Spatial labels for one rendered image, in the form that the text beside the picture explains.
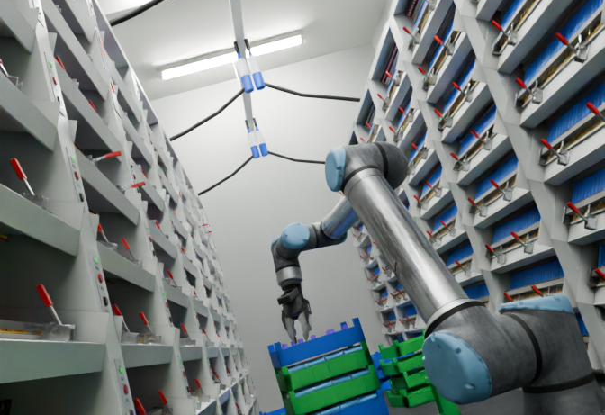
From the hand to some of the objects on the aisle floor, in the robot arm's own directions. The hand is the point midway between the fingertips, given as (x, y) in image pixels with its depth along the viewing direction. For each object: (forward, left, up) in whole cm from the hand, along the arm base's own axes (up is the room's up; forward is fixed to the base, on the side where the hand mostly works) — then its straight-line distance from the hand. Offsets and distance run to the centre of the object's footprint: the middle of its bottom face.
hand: (299, 338), depth 211 cm
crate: (-40, -45, -46) cm, 76 cm away
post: (+16, +112, -45) cm, 122 cm away
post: (+33, +44, -48) cm, 73 cm away
